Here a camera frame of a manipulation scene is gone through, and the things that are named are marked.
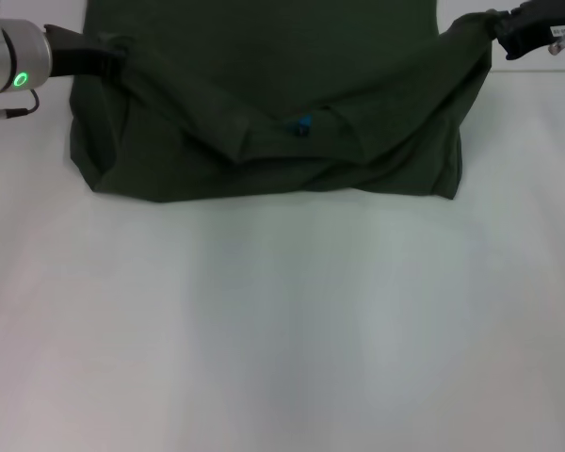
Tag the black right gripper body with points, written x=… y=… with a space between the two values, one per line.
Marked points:
x=532 y=26

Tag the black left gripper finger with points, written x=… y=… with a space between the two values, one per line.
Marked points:
x=115 y=56

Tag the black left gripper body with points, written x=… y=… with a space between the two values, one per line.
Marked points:
x=75 y=54

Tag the dark green FREE t-shirt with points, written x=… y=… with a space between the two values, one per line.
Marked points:
x=263 y=85

